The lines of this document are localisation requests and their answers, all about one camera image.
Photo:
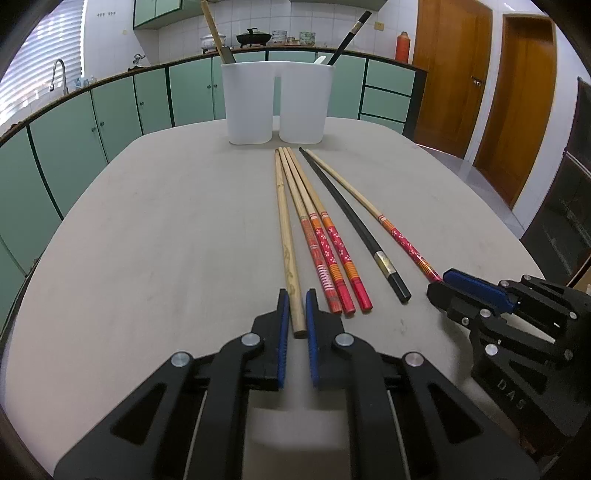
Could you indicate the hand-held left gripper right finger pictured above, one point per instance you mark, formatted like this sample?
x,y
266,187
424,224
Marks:
x,y
311,341

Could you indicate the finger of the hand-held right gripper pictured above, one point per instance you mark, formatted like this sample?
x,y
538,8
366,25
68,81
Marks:
x,y
445,300
471,284

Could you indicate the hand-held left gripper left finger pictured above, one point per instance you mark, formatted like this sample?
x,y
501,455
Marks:
x,y
282,337

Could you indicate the plain wooden chopstick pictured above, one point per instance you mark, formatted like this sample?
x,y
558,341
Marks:
x,y
213,27
286,230

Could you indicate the white two-compartment utensil holder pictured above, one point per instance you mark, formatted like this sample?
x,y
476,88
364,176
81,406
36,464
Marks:
x,y
249,106

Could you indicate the black chopstick with metal band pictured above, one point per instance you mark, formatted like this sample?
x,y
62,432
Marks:
x,y
359,230
353,32

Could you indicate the dark shelf cabinet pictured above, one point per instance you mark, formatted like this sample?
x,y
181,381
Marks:
x,y
568,207

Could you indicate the brown wooden door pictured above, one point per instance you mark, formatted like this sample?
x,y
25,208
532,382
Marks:
x,y
521,115
448,69

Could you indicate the green drawer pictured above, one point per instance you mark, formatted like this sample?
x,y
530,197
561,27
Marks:
x,y
381,124
390,77
385,105

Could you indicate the orange thermos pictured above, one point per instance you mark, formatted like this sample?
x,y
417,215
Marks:
x,y
402,46

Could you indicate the green base cabinets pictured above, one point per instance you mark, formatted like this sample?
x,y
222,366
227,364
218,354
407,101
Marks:
x,y
69,138

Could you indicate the black wok with lid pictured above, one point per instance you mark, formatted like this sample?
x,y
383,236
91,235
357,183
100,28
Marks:
x,y
254,38

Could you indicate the white cooking pot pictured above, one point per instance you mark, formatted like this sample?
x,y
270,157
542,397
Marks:
x,y
207,42

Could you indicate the metal kettle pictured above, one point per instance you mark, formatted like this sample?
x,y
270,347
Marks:
x,y
138,61

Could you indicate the steel kitchen faucet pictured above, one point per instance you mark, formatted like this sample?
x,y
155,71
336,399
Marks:
x,y
57,62

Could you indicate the white window blinds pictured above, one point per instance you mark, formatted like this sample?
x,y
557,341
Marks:
x,y
51,46

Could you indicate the green wall cabinets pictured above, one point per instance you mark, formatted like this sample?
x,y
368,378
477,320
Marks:
x,y
157,11

